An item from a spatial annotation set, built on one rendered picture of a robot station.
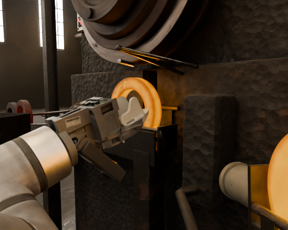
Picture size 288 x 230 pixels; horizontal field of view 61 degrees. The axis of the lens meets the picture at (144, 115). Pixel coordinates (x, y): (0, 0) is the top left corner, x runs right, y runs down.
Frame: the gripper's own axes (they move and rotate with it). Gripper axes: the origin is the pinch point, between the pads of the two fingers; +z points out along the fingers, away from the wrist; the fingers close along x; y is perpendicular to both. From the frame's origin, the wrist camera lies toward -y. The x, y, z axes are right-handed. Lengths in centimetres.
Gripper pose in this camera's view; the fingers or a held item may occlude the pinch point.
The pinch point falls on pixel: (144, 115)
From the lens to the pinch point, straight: 53.0
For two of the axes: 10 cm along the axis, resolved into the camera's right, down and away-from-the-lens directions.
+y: -2.2, -9.2, -3.2
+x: -7.1, -0.8, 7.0
